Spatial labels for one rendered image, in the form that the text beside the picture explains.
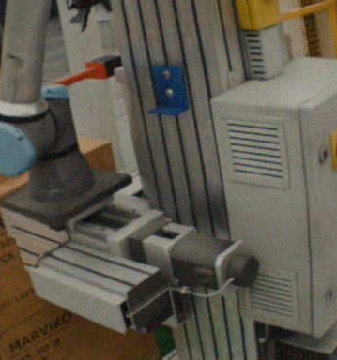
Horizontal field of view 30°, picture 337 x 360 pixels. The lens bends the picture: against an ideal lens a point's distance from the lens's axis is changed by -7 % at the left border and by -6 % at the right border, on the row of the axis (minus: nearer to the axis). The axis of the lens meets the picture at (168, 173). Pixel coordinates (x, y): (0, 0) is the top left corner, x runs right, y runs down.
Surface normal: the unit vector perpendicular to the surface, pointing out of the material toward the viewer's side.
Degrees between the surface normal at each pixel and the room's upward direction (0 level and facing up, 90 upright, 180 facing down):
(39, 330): 90
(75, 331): 90
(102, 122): 90
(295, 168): 90
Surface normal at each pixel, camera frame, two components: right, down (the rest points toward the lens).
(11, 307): 0.69, 0.15
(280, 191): -0.65, 0.38
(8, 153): -0.27, 0.51
